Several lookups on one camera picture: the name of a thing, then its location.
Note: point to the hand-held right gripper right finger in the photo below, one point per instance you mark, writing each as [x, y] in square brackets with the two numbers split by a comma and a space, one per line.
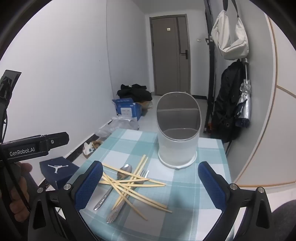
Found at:
[211, 183]

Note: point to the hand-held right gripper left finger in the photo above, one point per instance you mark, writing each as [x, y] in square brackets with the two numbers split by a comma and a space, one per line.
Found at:
[91, 183]

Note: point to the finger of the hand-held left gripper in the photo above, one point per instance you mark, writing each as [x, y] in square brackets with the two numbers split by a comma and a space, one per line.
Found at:
[57, 140]

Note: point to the group of wooden chopsticks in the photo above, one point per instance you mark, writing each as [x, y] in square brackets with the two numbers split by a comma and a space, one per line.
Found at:
[126, 185]

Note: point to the metal spoon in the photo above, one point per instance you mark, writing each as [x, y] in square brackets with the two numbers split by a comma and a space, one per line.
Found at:
[126, 170]

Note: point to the white utensil holder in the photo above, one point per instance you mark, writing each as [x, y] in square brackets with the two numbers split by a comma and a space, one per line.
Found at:
[178, 148]

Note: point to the white shoulder bag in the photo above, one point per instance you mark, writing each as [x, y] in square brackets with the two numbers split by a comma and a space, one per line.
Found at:
[231, 34]

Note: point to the person's left hand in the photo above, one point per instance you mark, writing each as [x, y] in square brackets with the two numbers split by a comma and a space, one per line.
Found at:
[17, 201]

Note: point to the teal checked tablecloth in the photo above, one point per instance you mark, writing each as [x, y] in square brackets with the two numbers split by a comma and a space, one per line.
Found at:
[185, 197]

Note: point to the navy shoe box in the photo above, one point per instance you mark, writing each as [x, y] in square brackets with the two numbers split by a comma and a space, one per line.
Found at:
[57, 171]

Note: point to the clear plastic bag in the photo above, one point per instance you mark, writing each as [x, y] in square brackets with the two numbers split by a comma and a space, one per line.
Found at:
[120, 125]

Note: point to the blue cardboard box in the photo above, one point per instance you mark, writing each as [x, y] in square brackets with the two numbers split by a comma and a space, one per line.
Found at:
[126, 109]

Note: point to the black backpack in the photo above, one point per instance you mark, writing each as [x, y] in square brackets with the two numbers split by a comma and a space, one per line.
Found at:
[226, 104]

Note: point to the silver folded umbrella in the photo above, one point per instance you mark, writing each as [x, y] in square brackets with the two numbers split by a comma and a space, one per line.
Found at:
[245, 109]

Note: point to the person's right leg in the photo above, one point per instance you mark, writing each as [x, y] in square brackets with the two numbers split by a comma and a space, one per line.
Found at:
[285, 220]

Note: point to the black clothes pile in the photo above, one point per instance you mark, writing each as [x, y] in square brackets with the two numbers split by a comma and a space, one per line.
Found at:
[134, 92]

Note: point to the white curved panel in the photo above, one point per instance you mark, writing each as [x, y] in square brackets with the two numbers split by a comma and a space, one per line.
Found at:
[277, 115]

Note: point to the brown cardboard box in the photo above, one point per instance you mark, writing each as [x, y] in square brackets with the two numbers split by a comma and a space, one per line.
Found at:
[145, 105]

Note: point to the black framed glass door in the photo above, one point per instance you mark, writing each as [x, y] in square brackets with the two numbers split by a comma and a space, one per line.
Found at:
[211, 69]

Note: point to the grey-brown door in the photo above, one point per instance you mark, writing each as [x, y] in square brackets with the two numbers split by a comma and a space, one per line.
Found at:
[166, 58]

